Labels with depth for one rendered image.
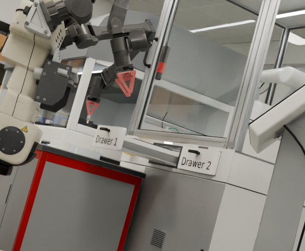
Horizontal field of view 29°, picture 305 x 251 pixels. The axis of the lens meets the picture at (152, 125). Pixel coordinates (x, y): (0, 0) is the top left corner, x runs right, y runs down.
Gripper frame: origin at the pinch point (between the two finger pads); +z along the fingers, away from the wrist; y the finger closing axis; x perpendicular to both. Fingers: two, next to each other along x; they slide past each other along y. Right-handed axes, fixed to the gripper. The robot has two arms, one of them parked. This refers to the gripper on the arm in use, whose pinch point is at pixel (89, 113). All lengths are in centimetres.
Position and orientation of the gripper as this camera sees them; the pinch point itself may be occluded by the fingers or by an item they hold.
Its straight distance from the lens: 314.5
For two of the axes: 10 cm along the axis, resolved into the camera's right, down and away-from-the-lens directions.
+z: -2.6, 9.6, -0.7
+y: -2.1, 0.1, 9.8
